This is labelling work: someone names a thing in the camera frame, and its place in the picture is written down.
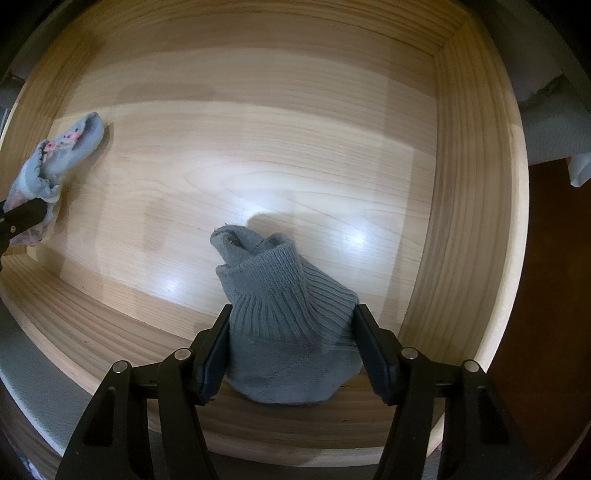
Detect wooden drawer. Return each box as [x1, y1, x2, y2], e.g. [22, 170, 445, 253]
[0, 0, 529, 467]

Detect white cloth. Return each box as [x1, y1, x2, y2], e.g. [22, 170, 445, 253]
[570, 154, 591, 188]

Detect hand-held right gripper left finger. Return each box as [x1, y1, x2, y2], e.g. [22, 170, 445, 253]
[54, 304, 233, 480]

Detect grey ribbed sock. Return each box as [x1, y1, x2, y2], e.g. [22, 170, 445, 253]
[210, 224, 363, 406]

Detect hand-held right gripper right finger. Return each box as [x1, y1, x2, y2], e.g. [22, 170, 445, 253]
[353, 305, 536, 480]

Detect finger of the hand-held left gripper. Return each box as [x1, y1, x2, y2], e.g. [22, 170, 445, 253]
[0, 196, 49, 254]

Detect small floral sock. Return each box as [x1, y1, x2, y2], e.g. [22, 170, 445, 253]
[8, 112, 106, 249]

